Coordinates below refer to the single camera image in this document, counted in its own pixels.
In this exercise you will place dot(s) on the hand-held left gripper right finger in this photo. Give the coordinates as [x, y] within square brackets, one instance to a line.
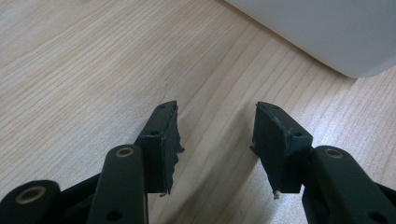
[277, 149]

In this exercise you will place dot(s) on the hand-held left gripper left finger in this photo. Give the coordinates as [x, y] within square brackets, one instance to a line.
[158, 149]

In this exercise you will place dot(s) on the white plastic bin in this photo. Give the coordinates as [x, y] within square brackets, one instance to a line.
[327, 31]

